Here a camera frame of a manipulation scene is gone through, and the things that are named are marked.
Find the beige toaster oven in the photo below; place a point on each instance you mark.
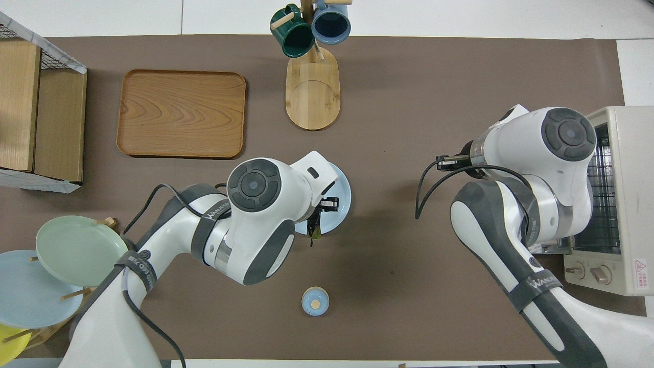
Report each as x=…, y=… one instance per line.
x=636, y=204

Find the wooden mug tree stand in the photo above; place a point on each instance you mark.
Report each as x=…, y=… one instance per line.
x=312, y=97

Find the pale green plate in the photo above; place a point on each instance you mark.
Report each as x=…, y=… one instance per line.
x=76, y=250

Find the dark purple eggplant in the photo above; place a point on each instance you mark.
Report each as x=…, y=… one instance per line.
x=314, y=230

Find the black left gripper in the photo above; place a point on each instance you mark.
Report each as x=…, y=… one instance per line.
x=329, y=204

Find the rectangular wooden tray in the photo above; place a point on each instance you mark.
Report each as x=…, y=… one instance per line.
x=179, y=112

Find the wooden plate rack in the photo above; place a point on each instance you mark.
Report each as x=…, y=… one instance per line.
x=106, y=222

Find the silver oven knob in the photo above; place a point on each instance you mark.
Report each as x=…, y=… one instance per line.
x=575, y=270
x=601, y=275

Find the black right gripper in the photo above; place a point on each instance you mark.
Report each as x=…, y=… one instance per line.
x=454, y=162

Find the dark green mug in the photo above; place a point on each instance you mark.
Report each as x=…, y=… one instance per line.
x=295, y=37

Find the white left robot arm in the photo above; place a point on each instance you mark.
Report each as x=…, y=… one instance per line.
x=255, y=220

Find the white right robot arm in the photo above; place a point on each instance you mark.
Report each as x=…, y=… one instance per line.
x=536, y=148

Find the yellow plate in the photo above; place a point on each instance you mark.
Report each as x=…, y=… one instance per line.
x=9, y=347

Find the glass oven door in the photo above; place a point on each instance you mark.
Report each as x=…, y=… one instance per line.
x=551, y=248

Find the brown table mat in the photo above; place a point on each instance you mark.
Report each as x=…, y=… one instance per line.
x=409, y=76

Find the light blue racked plate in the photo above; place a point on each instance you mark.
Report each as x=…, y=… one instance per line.
x=28, y=296

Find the small blue bell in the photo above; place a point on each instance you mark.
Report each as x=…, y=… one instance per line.
x=315, y=301

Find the blue mug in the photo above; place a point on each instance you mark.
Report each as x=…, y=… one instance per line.
x=331, y=24

